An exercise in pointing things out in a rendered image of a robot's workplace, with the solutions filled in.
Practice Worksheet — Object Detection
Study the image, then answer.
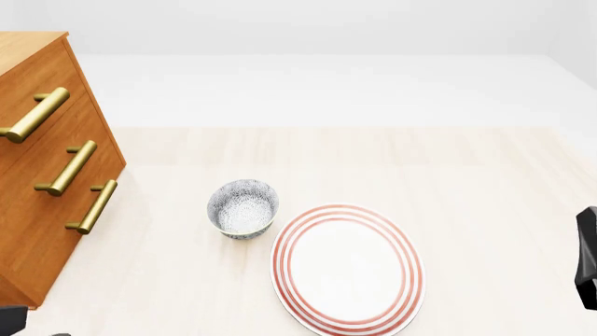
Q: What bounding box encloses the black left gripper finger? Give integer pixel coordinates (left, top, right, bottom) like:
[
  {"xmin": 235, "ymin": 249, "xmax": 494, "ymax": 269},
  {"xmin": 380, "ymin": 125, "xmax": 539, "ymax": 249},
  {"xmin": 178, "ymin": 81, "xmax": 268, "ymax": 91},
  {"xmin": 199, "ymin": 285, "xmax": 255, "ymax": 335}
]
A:
[{"xmin": 0, "ymin": 304, "xmax": 30, "ymax": 336}]

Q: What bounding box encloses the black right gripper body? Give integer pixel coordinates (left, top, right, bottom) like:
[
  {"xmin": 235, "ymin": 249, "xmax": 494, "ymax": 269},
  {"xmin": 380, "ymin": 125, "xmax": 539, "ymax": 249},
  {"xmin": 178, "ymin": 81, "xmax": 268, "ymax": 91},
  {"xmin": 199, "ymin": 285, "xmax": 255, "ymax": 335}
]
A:
[{"xmin": 574, "ymin": 278, "xmax": 597, "ymax": 311}]

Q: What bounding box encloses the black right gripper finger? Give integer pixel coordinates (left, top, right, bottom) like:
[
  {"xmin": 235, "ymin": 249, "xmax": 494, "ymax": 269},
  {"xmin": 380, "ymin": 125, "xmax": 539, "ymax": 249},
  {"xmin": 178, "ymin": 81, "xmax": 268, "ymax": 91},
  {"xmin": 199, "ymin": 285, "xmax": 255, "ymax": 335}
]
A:
[{"xmin": 574, "ymin": 205, "xmax": 597, "ymax": 283}]

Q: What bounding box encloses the grey patterned bowl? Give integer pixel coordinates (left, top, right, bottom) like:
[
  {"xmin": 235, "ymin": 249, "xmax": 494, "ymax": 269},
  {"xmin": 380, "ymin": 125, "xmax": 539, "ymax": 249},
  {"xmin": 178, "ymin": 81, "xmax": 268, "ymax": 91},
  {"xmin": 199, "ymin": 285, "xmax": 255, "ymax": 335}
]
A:
[{"xmin": 206, "ymin": 178, "xmax": 281, "ymax": 241}]

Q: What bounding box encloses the wooden cabinet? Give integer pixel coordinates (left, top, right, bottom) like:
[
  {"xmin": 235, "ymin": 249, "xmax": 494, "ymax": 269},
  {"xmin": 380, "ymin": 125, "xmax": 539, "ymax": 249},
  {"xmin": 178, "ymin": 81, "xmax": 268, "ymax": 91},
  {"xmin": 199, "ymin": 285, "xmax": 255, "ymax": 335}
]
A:
[{"xmin": 0, "ymin": 31, "xmax": 128, "ymax": 311}]

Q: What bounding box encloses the white plate with red rings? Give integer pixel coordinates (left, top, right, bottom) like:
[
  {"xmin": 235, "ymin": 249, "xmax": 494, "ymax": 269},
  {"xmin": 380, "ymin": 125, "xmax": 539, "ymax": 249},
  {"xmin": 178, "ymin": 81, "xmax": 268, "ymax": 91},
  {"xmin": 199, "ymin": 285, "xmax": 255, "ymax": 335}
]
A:
[{"xmin": 270, "ymin": 203, "xmax": 426, "ymax": 336}]

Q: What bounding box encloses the wooden drawer, smallest handle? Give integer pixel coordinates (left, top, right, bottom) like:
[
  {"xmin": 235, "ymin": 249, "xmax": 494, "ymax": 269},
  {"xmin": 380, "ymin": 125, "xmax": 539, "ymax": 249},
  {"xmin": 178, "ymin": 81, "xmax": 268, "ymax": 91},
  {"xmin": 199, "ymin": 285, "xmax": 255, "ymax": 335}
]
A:
[{"xmin": 0, "ymin": 137, "xmax": 128, "ymax": 311}]

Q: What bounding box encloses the small brass drawer handle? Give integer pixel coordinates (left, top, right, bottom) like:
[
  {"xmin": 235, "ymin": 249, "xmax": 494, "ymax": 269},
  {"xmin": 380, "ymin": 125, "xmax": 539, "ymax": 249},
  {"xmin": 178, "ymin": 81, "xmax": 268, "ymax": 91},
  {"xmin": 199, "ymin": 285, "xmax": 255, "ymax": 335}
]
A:
[{"xmin": 64, "ymin": 179, "xmax": 118, "ymax": 235}]

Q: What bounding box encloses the mid-size brass drawer handle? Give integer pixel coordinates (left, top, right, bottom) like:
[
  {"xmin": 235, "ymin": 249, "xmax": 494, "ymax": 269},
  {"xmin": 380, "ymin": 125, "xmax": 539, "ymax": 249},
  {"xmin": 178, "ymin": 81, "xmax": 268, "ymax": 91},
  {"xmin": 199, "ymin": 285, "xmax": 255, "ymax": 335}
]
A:
[{"xmin": 34, "ymin": 139, "xmax": 99, "ymax": 198}]

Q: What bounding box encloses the large brass drawer handle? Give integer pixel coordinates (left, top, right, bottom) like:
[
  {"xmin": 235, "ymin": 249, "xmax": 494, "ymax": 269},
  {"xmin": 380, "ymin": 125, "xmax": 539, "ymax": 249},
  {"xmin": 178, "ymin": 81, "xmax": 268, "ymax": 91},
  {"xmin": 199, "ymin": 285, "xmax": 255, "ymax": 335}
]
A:
[{"xmin": 0, "ymin": 87, "xmax": 72, "ymax": 145}]

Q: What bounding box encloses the wooden drawer, mid-size handle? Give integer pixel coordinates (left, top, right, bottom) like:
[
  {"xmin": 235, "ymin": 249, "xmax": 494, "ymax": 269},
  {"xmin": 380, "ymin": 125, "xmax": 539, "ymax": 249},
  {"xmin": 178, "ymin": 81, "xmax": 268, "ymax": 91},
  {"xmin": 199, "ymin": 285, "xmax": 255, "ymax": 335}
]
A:
[{"xmin": 0, "ymin": 91, "xmax": 112, "ymax": 246}]

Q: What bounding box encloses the wooden drawer, largest handle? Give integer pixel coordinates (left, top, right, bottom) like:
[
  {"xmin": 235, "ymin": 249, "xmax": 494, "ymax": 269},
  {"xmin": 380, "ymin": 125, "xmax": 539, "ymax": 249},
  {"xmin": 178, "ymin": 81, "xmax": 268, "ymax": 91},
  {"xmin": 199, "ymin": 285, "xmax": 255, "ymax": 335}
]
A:
[{"xmin": 0, "ymin": 36, "xmax": 90, "ymax": 176}]

